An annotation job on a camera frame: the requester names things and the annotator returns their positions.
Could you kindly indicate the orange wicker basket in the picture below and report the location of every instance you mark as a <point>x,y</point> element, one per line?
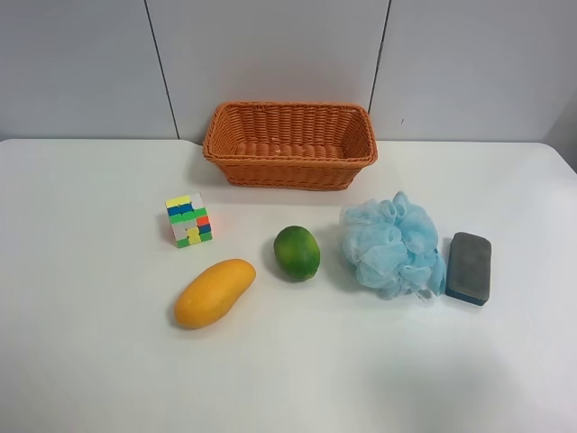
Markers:
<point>290,145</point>

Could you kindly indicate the light blue bath pouf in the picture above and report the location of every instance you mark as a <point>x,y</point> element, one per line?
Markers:
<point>393,247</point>

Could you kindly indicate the grey blue board eraser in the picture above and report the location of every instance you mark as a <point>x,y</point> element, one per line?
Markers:
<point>468,269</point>

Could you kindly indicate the multicolour puzzle cube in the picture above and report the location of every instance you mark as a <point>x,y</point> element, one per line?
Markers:
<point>189,220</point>

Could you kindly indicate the yellow mango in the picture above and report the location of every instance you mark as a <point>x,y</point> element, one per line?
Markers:
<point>211,295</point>

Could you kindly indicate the green lemon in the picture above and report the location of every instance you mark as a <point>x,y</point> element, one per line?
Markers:
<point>297,253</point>

